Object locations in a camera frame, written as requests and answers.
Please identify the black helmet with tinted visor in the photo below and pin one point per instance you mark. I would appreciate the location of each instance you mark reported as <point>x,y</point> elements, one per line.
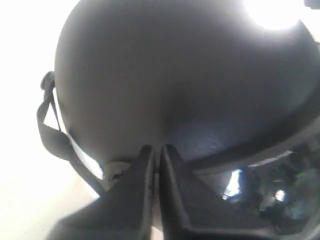
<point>199,75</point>

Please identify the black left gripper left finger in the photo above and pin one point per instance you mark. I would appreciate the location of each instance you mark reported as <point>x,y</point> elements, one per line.
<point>122,213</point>

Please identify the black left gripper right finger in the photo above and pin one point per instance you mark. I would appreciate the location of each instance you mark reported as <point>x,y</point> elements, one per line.
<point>265,200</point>

